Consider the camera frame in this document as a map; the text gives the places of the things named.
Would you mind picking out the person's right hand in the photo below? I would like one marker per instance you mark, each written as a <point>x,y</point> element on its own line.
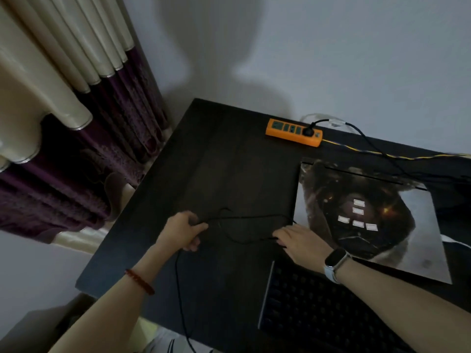
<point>307,248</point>

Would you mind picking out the person's left hand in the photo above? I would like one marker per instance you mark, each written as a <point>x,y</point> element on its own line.
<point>176,231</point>

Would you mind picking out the person's right fingers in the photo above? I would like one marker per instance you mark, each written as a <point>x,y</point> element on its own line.
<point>285,235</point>

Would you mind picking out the person's left thumb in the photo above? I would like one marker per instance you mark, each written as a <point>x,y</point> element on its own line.
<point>192,247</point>

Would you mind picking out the person's left forearm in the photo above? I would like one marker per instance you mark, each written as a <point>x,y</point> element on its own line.
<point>110,308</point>

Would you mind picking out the person's right forearm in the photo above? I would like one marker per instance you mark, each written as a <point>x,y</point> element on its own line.
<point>404,312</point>

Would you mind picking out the white smartwatch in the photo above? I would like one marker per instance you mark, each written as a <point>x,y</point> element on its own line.
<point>335,262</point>

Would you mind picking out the white keycap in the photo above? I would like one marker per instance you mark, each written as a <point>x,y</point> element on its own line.
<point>371,227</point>
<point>358,211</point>
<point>343,219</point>
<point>358,223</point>
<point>359,202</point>

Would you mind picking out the black keyboard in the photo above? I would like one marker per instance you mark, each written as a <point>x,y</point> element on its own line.
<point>316,312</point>

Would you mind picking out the orange power strip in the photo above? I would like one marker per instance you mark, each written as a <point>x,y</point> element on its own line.
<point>290,133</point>

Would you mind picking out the black power plug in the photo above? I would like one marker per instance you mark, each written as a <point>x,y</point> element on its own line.
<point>308,131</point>

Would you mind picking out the printed picture mouse pad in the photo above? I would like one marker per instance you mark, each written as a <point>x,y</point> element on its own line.
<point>415,231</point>

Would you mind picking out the cream and purple curtain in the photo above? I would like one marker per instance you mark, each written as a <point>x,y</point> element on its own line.
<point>66,106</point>

